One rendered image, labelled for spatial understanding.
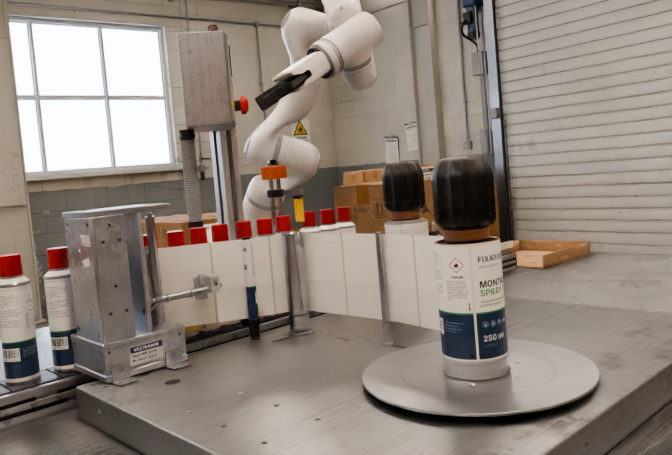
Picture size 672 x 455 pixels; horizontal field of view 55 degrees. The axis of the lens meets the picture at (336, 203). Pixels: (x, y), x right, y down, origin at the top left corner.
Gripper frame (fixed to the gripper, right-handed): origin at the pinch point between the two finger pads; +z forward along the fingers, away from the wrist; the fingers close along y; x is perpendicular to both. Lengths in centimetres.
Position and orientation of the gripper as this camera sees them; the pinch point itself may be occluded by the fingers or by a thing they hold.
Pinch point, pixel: (266, 99)
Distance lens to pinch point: 138.7
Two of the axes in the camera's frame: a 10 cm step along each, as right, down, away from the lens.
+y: 4.7, 0.1, -8.8
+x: 5.1, 8.1, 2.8
